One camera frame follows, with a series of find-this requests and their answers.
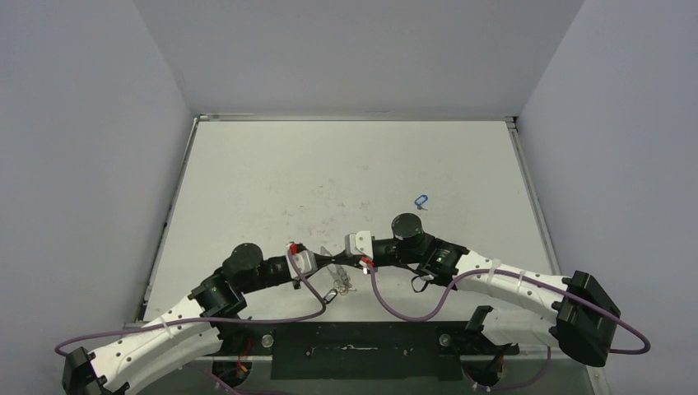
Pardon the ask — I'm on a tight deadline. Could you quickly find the clear plastic keyring holder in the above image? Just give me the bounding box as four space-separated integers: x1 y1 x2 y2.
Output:
319 246 356 295

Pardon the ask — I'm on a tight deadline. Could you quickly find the black tagged key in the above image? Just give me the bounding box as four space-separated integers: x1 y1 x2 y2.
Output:
323 288 338 304

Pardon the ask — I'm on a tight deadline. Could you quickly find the blue tagged key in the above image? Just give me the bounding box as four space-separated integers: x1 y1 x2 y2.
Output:
414 194 429 210

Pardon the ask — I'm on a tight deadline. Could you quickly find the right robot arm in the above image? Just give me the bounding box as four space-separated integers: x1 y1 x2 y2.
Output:
332 213 621 367

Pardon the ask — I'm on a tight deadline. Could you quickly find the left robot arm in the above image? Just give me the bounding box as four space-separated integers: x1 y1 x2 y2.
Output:
62 243 322 394

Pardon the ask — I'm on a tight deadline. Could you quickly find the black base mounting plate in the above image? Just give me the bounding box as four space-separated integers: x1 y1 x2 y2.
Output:
212 321 519 387

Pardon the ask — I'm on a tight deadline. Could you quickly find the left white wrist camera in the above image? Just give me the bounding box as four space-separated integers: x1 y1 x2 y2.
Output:
285 242 319 280

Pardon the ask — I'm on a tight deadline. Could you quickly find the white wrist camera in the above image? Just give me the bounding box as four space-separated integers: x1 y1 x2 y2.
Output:
344 230 375 260
285 242 319 280

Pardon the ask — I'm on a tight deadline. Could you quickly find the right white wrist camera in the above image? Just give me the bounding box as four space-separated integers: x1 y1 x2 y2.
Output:
344 230 375 260

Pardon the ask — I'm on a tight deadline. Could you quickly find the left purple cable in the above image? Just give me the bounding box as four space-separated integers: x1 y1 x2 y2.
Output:
54 250 328 395

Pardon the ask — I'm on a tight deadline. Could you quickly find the aluminium front rail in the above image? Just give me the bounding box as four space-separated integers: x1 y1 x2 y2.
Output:
111 321 605 362

